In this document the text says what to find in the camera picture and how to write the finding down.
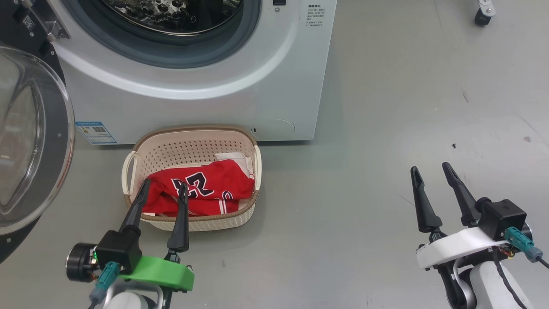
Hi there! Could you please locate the blue energy label sticker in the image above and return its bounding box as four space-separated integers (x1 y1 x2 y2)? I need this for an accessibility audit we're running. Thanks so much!
76 121 117 145

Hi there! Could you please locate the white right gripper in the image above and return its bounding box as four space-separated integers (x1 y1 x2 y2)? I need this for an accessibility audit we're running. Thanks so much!
410 161 533 270

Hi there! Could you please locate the black round glass washer door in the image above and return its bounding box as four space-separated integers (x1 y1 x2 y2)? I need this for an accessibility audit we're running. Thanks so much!
0 0 75 264

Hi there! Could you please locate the white front-load washing machine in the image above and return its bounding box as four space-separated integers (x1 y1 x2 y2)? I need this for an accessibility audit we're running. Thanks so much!
43 0 338 145

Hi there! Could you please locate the left cable with teal plug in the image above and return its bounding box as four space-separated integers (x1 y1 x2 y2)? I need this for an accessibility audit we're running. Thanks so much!
88 262 121 309

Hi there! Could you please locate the red basketball jersey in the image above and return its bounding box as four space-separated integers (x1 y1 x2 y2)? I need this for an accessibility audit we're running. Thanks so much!
143 152 257 216

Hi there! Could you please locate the cream perforated laundry basket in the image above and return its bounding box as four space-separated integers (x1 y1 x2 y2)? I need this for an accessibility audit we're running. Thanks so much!
121 124 262 232

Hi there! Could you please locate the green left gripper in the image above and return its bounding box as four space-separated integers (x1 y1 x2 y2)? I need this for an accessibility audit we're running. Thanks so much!
65 178 195 292

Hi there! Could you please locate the grey metal leg with caster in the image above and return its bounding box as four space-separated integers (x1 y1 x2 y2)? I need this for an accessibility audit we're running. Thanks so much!
474 0 497 27

